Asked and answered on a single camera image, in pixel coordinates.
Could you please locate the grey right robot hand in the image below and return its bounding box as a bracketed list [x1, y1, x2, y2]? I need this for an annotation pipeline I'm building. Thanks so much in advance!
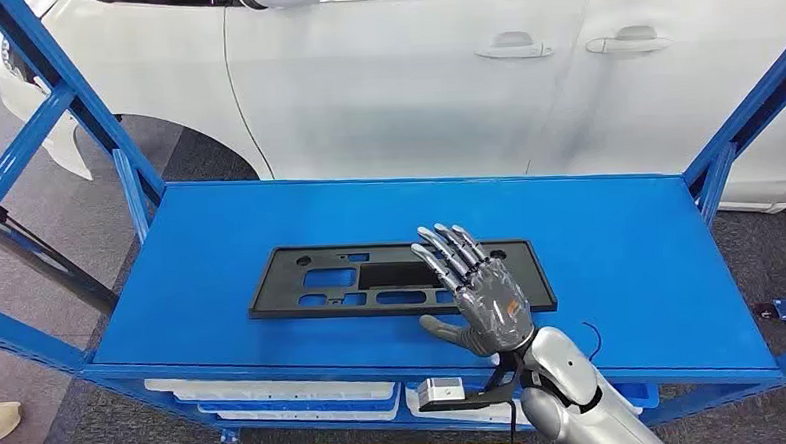
[409, 219, 540, 362]

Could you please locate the black plastic panel part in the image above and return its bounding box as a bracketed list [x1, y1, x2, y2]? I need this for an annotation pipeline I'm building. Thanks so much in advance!
[246, 235, 559, 325]

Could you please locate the white car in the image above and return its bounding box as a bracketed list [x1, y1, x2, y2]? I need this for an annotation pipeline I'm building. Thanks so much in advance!
[0, 0, 786, 249]

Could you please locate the grey stand pole chrome base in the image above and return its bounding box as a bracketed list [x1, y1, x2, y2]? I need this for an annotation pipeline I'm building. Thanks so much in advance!
[0, 181, 121, 320]

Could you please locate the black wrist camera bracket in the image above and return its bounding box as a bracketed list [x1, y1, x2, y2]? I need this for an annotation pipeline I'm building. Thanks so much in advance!
[417, 353, 531, 414]

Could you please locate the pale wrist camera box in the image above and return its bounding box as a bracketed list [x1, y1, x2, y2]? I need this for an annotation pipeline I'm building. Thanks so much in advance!
[416, 376, 467, 407]

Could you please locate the thin black wrist wire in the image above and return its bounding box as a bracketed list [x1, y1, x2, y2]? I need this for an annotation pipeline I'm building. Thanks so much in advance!
[582, 321, 604, 364]

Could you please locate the black camera cable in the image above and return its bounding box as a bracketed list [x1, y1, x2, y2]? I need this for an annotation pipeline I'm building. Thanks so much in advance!
[504, 400, 521, 444]

